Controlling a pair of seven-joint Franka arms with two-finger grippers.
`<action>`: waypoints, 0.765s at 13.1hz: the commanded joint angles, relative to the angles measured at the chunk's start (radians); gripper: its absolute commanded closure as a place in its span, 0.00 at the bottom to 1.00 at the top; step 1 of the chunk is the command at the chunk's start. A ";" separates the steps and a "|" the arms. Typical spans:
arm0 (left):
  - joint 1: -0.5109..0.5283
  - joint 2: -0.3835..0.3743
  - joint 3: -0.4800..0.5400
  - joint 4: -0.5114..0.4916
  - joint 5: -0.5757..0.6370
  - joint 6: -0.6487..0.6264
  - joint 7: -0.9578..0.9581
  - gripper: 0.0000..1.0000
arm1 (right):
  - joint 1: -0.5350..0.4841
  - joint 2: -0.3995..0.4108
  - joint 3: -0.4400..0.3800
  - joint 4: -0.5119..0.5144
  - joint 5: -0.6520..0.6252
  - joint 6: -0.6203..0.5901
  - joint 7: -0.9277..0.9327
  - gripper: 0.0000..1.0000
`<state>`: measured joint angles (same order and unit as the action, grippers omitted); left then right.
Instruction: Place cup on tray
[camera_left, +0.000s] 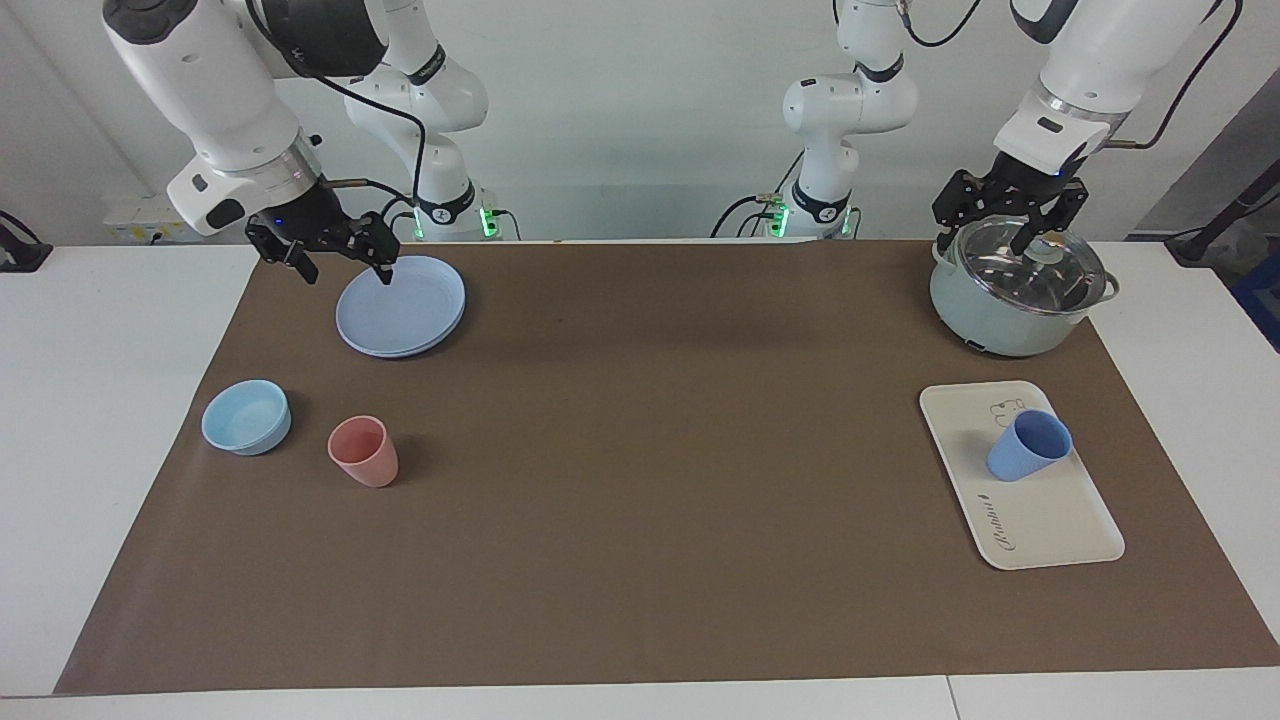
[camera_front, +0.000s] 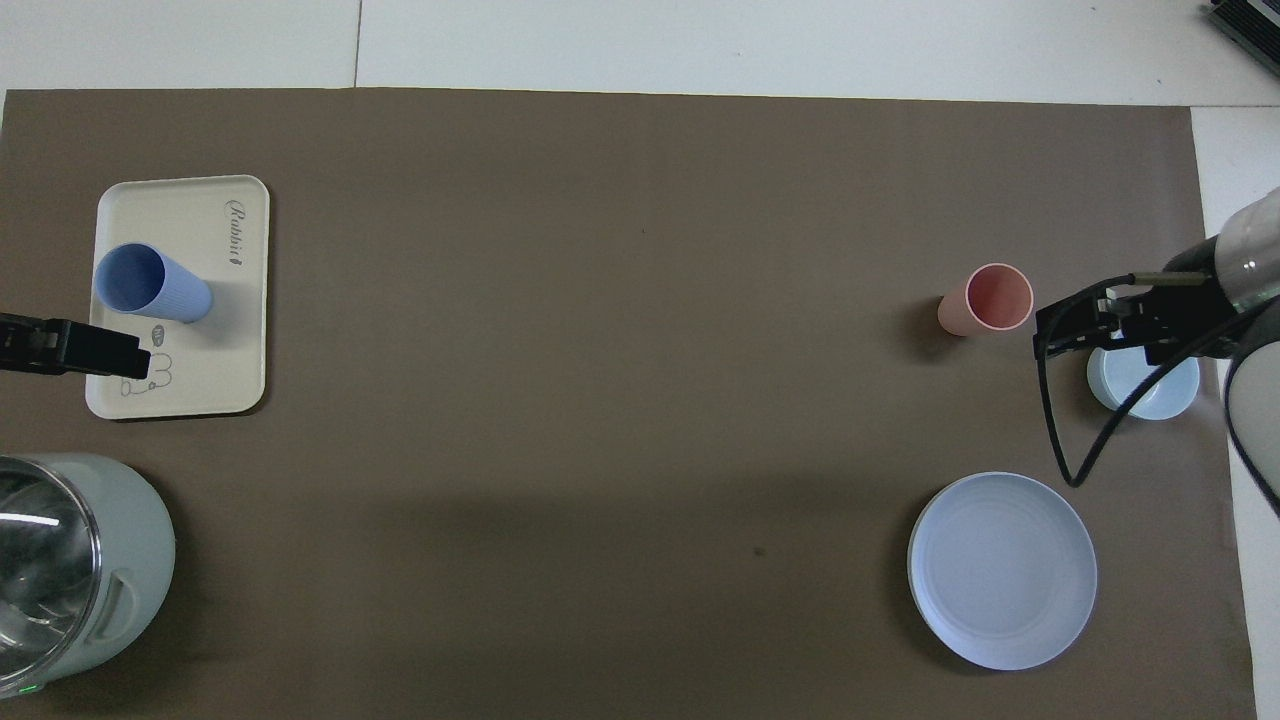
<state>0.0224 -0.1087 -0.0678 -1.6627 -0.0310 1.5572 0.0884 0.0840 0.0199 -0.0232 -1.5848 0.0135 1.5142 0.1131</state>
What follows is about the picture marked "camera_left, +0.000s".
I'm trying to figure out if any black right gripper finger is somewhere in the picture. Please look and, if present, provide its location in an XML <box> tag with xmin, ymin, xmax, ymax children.
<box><xmin>339</xmin><ymin>211</ymin><xmax>404</xmax><ymax>289</ymax></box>
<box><xmin>246</xmin><ymin>231</ymin><xmax>320</xmax><ymax>287</ymax></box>

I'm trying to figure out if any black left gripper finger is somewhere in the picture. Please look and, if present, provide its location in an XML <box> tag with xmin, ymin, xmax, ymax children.
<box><xmin>1009</xmin><ymin>184</ymin><xmax>1090</xmax><ymax>257</ymax></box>
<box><xmin>931</xmin><ymin>169</ymin><xmax>1002</xmax><ymax>252</ymax></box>

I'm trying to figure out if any pink plastic cup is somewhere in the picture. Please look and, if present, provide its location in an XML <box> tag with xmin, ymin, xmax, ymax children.
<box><xmin>327</xmin><ymin>415</ymin><xmax>400</xmax><ymax>489</ymax></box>

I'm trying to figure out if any blue plastic cup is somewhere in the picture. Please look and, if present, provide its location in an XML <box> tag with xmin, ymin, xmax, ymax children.
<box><xmin>986</xmin><ymin>409</ymin><xmax>1074</xmax><ymax>483</ymax></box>

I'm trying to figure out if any cream rectangular tray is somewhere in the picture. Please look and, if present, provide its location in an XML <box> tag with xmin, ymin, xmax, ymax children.
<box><xmin>918</xmin><ymin>380</ymin><xmax>1126</xmax><ymax>571</ymax></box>

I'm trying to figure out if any blue round plate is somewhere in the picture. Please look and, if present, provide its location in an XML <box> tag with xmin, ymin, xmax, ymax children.
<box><xmin>335</xmin><ymin>255</ymin><xmax>468</xmax><ymax>359</ymax></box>

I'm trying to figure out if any glass pot lid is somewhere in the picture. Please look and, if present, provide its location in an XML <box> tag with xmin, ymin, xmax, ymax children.
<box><xmin>955</xmin><ymin>215</ymin><xmax>1109</xmax><ymax>317</ymax></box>

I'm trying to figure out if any pale green cooking pot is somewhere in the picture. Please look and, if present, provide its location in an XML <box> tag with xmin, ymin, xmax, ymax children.
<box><xmin>928</xmin><ymin>236</ymin><xmax>1121</xmax><ymax>358</ymax></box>

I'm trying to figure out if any white power strip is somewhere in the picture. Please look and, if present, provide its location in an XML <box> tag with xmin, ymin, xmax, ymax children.
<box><xmin>102</xmin><ymin>193</ymin><xmax>213</xmax><ymax>244</ymax></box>

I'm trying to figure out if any light blue bowl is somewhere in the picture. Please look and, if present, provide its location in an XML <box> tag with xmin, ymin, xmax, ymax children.
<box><xmin>201</xmin><ymin>379</ymin><xmax>293</xmax><ymax>457</ymax></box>

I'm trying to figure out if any blue crate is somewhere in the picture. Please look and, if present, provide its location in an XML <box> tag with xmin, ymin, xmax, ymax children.
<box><xmin>1230</xmin><ymin>250</ymin><xmax>1280</xmax><ymax>353</ymax></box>

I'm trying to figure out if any brown table mat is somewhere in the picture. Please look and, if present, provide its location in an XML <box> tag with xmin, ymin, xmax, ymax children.
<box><xmin>53</xmin><ymin>240</ymin><xmax>1280</xmax><ymax>696</ymax></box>

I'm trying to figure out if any black right base cable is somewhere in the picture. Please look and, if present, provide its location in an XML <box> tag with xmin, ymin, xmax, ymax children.
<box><xmin>370</xmin><ymin>193</ymin><xmax>421</xmax><ymax>243</ymax></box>

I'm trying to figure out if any black base cable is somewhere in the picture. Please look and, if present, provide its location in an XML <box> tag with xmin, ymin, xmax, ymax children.
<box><xmin>710</xmin><ymin>150</ymin><xmax>806</xmax><ymax>239</ymax></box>
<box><xmin>370</xmin><ymin>193</ymin><xmax>421</xmax><ymax>243</ymax></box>

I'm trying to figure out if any black stand with cables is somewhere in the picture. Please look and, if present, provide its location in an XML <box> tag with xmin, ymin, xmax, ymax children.
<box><xmin>1165</xmin><ymin>160</ymin><xmax>1280</xmax><ymax>267</ymax></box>

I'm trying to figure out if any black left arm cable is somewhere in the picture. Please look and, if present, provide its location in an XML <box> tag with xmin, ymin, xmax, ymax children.
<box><xmin>895</xmin><ymin>0</ymin><xmax>986</xmax><ymax>49</ymax></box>

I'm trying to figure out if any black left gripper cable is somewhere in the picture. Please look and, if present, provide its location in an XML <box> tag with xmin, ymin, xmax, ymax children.
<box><xmin>1110</xmin><ymin>0</ymin><xmax>1246</xmax><ymax>151</ymax></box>

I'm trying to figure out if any black left base cable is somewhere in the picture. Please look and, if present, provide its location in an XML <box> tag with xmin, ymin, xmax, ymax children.
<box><xmin>710</xmin><ymin>150</ymin><xmax>806</xmax><ymax>239</ymax></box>

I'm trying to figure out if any black clamp mount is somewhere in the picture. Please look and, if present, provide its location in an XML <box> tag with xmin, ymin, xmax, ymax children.
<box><xmin>0</xmin><ymin>210</ymin><xmax>53</xmax><ymax>273</ymax></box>

